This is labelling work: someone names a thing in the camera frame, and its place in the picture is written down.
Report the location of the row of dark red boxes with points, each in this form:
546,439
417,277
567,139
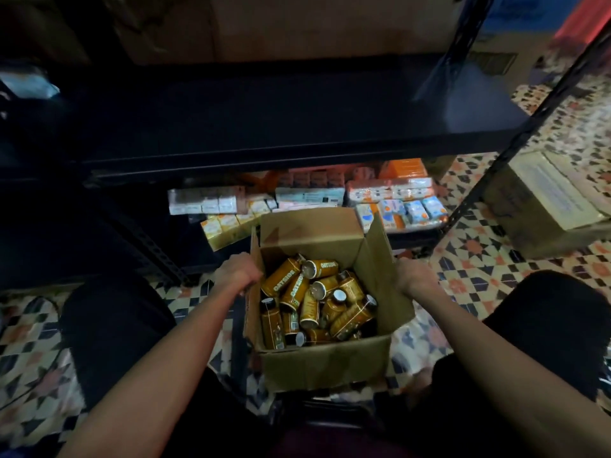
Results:
320,174

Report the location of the person's right forearm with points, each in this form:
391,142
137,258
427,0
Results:
506,377

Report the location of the orange carton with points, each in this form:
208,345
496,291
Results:
403,169

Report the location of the person's left forearm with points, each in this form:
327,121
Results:
153,386

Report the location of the gold bottles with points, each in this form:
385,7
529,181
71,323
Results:
315,300

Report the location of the row of orange blue packets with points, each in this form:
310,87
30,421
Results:
401,212

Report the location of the tissue packs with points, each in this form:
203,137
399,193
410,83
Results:
229,227

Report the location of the black metal shelf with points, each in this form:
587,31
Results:
286,119
38,233

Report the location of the blue white cashew carton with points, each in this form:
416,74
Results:
520,33

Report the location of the person's right hand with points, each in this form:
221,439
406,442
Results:
418,279

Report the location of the person's left hand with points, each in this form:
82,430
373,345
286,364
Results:
237,273

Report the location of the flat white packet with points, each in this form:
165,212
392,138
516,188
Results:
310,196

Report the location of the row of pale pink packets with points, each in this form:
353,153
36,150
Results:
391,191

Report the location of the printed cardboard box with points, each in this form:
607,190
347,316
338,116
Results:
325,362

